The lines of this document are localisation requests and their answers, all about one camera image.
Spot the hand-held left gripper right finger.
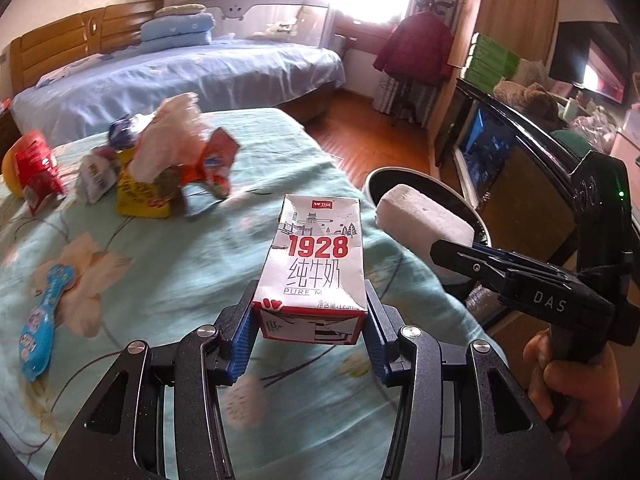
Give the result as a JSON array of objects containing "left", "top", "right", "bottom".
[{"left": 362, "top": 280, "right": 571, "bottom": 480}]

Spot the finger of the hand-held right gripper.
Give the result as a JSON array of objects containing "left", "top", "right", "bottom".
[
  {"left": 430, "top": 239, "right": 556, "bottom": 301},
  {"left": 471, "top": 244, "right": 510, "bottom": 262}
]

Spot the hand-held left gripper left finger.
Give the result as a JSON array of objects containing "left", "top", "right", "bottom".
[{"left": 44, "top": 280, "right": 261, "bottom": 480}]

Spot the white foam block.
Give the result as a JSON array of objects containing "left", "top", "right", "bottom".
[{"left": 375, "top": 184, "right": 475, "bottom": 263}]

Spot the round black trash bin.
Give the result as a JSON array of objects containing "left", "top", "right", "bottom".
[{"left": 363, "top": 166, "right": 493, "bottom": 321}]

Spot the white red milk carton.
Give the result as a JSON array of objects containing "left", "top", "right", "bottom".
[{"left": 251, "top": 194, "right": 369, "bottom": 346}]

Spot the yellow snack packet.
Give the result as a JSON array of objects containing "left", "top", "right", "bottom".
[{"left": 116, "top": 150, "right": 173, "bottom": 219}]

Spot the orange red wrapper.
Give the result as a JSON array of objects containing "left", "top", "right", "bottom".
[{"left": 177, "top": 127, "right": 240, "bottom": 198}]

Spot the blue and clear plastic wrapper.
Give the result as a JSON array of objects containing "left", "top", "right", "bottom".
[{"left": 108, "top": 114, "right": 151, "bottom": 151}]

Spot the red snack wrapper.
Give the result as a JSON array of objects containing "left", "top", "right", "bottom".
[{"left": 14, "top": 137, "right": 67, "bottom": 216}]

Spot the person's right hand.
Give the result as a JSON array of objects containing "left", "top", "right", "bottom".
[{"left": 522, "top": 332, "right": 623, "bottom": 461}]

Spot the black glass cabinet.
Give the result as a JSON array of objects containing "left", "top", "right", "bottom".
[{"left": 434, "top": 77, "right": 601, "bottom": 311}]

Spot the teal floral blanket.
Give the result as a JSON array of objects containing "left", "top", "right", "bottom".
[{"left": 0, "top": 106, "right": 501, "bottom": 480}]

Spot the brown teddy bear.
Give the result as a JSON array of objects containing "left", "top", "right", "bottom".
[{"left": 492, "top": 79, "right": 561, "bottom": 126}]

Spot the dark coat rack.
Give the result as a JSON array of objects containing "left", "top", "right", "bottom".
[{"left": 390, "top": 0, "right": 451, "bottom": 126}]

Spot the stack of green boxes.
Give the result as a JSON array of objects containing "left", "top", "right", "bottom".
[{"left": 462, "top": 32, "right": 523, "bottom": 93}]

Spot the blue pin-shaped candy packet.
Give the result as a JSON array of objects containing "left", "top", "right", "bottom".
[{"left": 19, "top": 264, "right": 76, "bottom": 382}]

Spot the black television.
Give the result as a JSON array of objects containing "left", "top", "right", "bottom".
[{"left": 550, "top": 21, "right": 631, "bottom": 107}]

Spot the dark red coat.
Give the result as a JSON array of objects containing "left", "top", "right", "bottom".
[{"left": 372, "top": 10, "right": 455, "bottom": 86}]

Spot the small white wrapper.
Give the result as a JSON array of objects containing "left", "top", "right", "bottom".
[{"left": 76, "top": 147, "right": 121, "bottom": 205}]

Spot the wooden wardrobe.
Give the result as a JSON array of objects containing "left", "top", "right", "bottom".
[{"left": 447, "top": 0, "right": 566, "bottom": 68}]

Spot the bed with blue sheet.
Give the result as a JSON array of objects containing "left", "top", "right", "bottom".
[{"left": 11, "top": 42, "right": 347, "bottom": 148}]

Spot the yellow red apple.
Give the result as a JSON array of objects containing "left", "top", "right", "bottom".
[{"left": 1, "top": 129, "right": 51, "bottom": 198}]

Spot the folded blue quilt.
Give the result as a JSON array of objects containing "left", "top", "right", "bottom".
[{"left": 140, "top": 11, "right": 217, "bottom": 47}]

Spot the pale flat cushion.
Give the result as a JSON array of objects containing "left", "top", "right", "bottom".
[{"left": 154, "top": 3, "right": 207, "bottom": 17}]

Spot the wooden headboard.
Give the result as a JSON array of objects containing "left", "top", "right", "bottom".
[{"left": 10, "top": 0, "right": 165, "bottom": 93}]

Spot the grey bed guard rail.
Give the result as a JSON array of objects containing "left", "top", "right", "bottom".
[{"left": 186, "top": 0, "right": 333, "bottom": 51}]

